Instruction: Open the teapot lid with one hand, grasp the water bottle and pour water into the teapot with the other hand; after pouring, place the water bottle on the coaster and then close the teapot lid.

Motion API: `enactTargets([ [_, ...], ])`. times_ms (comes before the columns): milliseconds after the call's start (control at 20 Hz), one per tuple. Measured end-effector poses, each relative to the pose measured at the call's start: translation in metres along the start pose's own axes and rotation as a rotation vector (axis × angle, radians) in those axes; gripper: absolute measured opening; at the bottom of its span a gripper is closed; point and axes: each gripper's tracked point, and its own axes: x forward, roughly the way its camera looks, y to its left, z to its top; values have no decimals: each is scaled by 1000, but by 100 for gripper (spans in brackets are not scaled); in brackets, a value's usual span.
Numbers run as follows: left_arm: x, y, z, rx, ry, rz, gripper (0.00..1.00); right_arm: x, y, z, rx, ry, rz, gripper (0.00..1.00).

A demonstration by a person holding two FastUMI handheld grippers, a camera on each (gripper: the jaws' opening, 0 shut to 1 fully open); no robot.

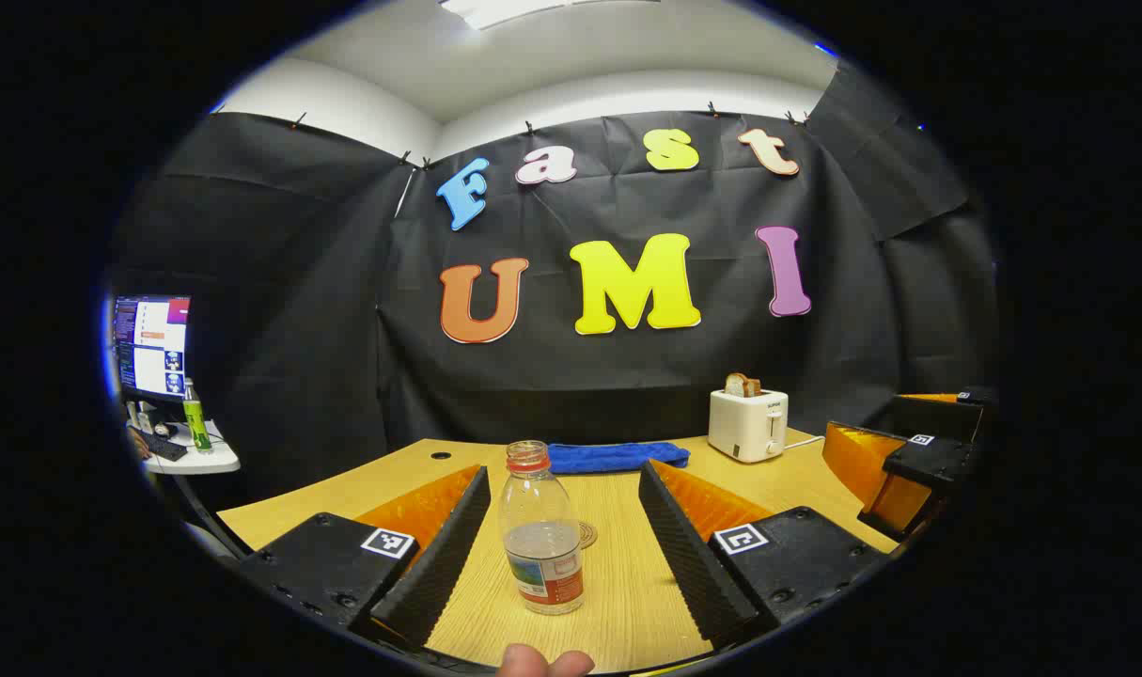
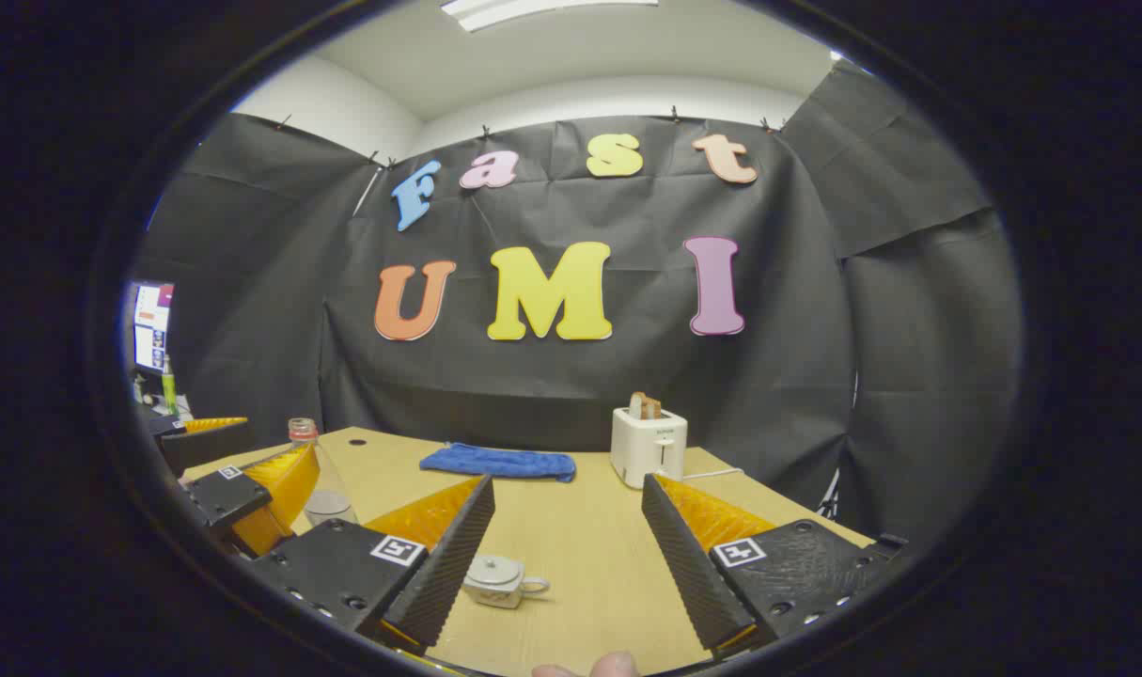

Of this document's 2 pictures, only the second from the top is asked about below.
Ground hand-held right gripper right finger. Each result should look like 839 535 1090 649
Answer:
641 473 910 659

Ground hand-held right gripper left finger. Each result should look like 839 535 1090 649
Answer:
249 475 496 656

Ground white teacup lid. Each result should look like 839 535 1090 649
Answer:
468 555 524 585

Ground white ceramic teacup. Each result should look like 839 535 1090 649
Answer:
462 557 551 610

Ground clear plastic water bottle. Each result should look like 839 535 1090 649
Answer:
289 418 358 527

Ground blue towel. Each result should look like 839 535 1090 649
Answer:
419 442 577 483

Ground white toaster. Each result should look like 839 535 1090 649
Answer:
610 406 689 490

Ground computer monitor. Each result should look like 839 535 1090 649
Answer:
131 280 176 375

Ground black backdrop cloth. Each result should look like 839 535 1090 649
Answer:
129 61 1023 546

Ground ceiling light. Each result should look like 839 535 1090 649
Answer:
439 0 661 34

